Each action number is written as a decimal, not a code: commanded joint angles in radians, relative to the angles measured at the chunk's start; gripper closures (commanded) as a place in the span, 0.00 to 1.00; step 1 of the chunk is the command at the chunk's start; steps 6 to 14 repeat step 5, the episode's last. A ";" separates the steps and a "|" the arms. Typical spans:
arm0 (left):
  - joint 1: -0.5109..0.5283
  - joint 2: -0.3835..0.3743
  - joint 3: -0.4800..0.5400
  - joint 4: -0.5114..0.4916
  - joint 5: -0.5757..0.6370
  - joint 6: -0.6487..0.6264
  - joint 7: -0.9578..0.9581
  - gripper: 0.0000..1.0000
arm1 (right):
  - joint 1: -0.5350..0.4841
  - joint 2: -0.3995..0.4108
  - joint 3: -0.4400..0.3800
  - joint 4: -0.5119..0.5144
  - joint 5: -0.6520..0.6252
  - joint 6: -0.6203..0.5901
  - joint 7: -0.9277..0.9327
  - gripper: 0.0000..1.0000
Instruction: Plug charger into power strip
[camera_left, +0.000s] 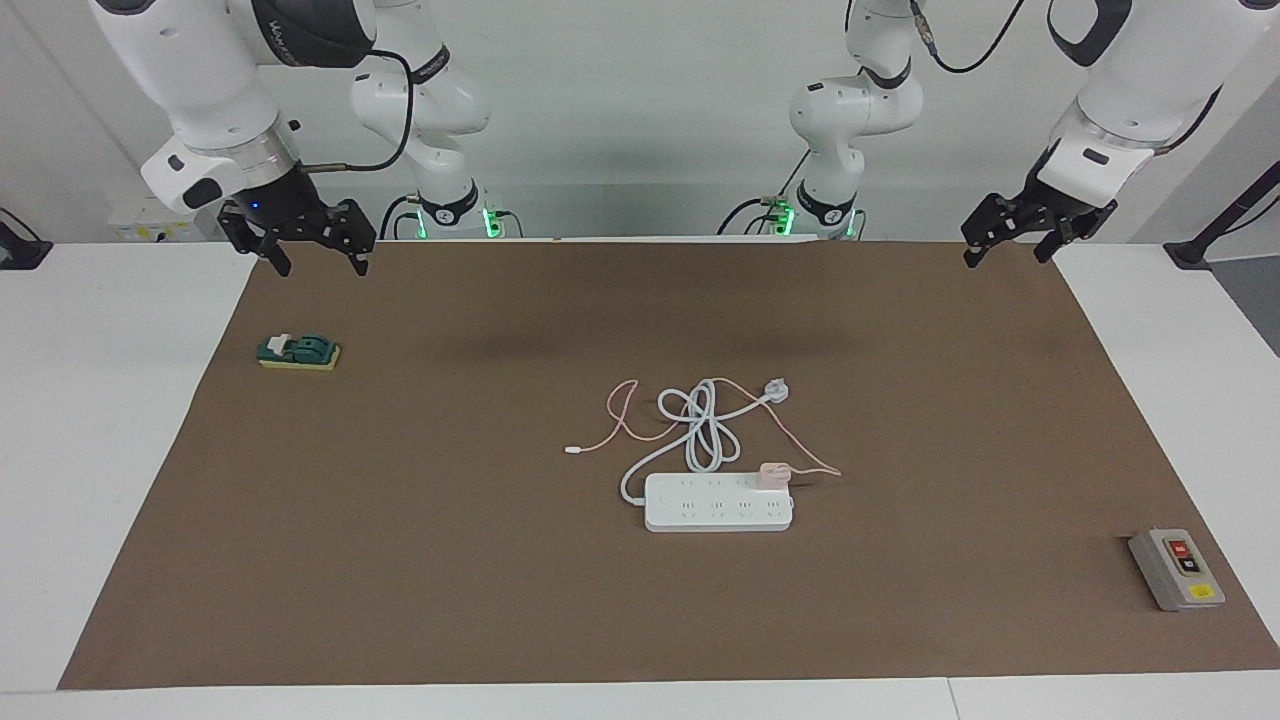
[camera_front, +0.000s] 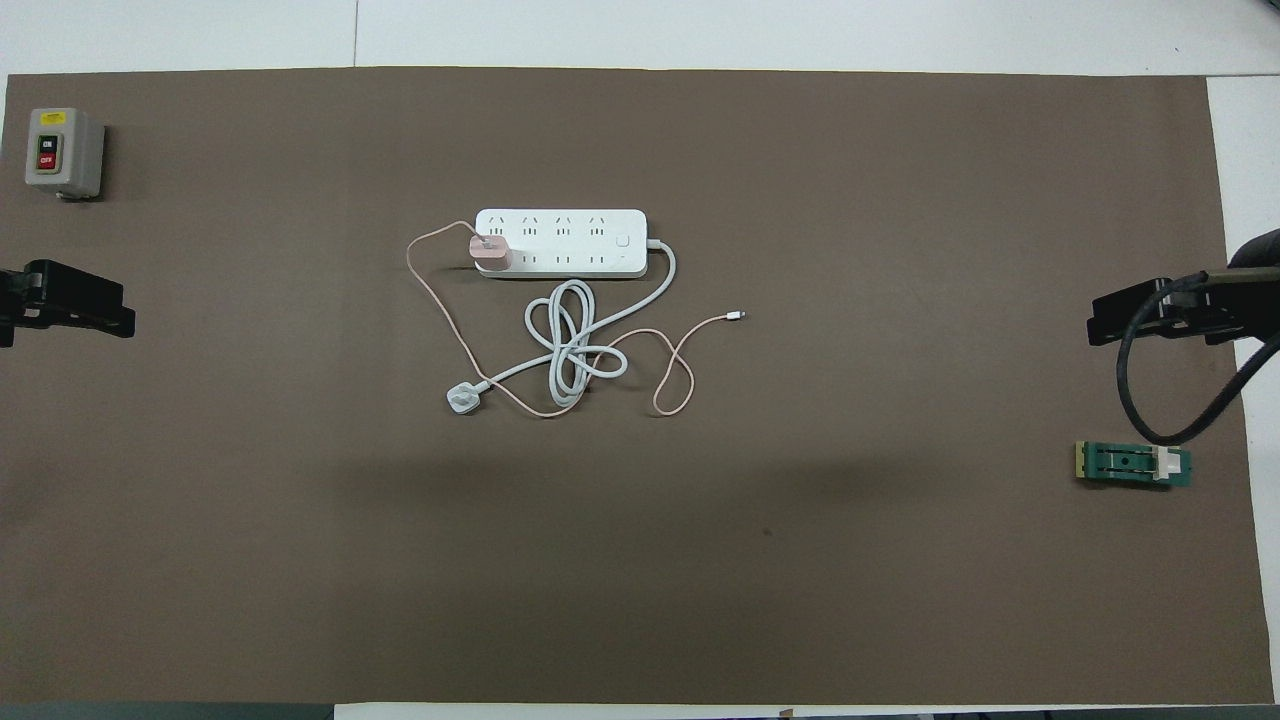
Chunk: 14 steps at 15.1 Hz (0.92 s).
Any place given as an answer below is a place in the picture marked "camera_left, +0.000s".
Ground pink charging cable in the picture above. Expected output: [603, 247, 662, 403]
[565, 378, 843, 479]

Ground white power strip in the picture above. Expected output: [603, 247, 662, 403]
[643, 472, 795, 534]

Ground white cardboard boxes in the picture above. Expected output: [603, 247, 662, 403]
[108, 195, 226, 243]

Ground black clamp stand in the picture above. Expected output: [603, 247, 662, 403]
[1163, 160, 1280, 269]
[0, 208, 53, 271]

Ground brown table mat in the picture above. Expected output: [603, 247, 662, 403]
[57, 240, 1280, 691]

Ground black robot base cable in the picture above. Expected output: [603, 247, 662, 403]
[715, 148, 813, 237]
[378, 193, 426, 241]

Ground green knife switch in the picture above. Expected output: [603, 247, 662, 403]
[256, 333, 342, 373]

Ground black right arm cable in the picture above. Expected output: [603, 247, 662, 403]
[290, 45, 417, 173]

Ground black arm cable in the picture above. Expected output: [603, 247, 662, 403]
[905, 0, 1031, 76]
[290, 45, 417, 173]

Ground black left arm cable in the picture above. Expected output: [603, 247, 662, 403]
[905, 0, 1031, 76]

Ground white power strip cord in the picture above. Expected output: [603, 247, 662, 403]
[620, 378, 791, 504]

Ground grey on-off switch box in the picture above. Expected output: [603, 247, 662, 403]
[1128, 528, 1227, 613]

